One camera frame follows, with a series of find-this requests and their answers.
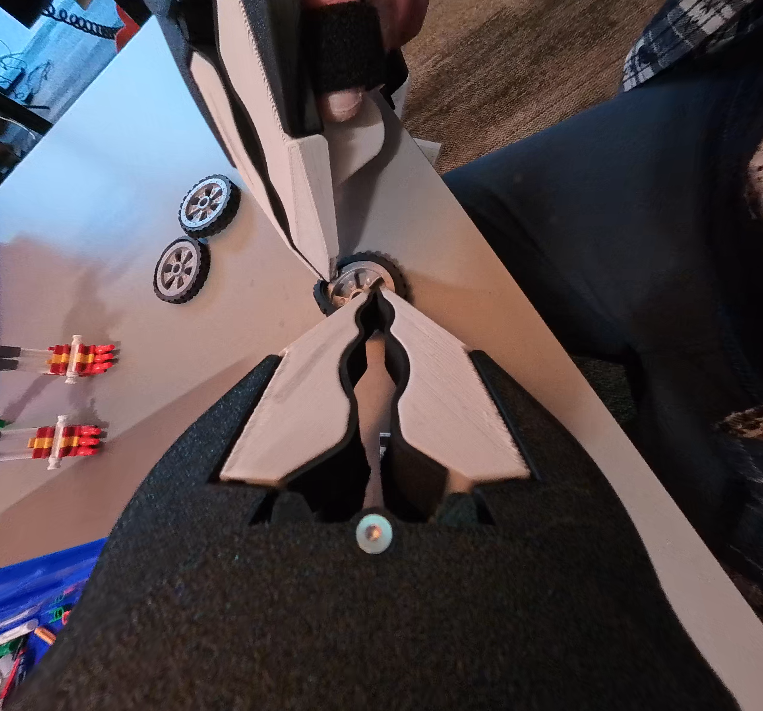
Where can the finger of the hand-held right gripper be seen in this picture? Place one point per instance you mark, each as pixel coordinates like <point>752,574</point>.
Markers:
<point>214,96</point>
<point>259,96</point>

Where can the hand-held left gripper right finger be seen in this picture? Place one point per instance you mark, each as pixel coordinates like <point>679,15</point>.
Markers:
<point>459,419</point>

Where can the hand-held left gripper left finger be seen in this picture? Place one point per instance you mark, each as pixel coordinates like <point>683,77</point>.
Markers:
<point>292,419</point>

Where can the grey wheel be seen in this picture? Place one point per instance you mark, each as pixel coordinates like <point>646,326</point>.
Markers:
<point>236,201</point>

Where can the black rubber toy tyre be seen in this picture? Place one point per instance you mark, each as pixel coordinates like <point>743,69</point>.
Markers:
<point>158,281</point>
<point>400,281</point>

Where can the colourful construction toy model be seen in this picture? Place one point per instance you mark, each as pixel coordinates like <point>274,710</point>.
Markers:
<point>9,362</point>

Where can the blue plastic parts bin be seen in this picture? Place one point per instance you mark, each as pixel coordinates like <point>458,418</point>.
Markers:
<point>36,574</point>

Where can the pile of colourful toy pieces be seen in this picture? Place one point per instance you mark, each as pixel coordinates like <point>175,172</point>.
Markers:
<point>24,633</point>

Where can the small printed marker tag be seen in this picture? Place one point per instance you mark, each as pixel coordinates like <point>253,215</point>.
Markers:
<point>384,442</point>

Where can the orange plastic bin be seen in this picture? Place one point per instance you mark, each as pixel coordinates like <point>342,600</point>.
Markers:
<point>126,25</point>

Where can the white table leg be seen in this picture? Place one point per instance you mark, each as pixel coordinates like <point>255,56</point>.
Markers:
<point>430,152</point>

